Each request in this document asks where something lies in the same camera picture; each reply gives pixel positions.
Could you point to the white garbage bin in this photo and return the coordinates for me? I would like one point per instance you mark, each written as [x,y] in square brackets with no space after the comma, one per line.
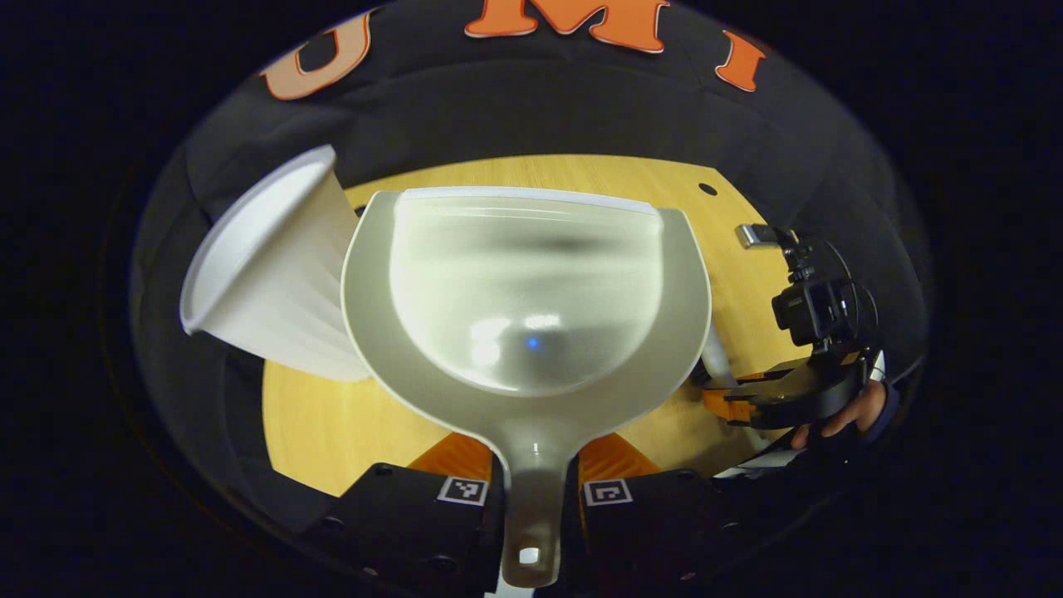
[274,274]

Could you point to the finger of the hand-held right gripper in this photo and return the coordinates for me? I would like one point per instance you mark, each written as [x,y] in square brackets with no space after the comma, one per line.
[731,403]

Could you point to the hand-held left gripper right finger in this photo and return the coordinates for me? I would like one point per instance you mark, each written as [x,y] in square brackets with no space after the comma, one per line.
[648,531]

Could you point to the grey-white dustpan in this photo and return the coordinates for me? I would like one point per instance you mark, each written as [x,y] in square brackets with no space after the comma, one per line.
[531,274]

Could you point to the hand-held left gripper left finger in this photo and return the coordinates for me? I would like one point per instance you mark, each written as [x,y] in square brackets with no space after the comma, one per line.
[432,523]

